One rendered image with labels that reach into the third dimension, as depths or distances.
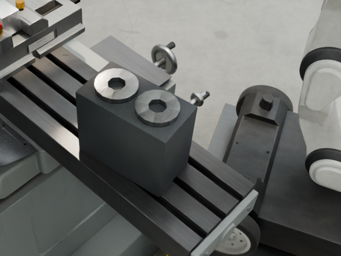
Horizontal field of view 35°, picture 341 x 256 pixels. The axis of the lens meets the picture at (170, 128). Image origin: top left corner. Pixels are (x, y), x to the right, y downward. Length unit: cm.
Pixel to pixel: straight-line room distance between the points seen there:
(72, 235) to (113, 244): 18
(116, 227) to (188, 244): 86
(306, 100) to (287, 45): 168
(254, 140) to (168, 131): 73
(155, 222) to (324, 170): 61
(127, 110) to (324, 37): 52
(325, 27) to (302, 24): 193
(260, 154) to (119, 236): 59
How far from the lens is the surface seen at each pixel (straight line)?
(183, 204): 116
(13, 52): 140
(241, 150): 170
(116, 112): 106
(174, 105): 106
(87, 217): 182
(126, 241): 193
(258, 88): 190
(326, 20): 130
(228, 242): 166
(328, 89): 136
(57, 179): 151
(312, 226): 163
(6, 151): 133
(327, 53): 133
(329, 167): 157
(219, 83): 274
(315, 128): 153
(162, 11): 313
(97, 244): 192
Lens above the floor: 189
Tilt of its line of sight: 49 degrees down
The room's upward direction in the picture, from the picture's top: 7 degrees clockwise
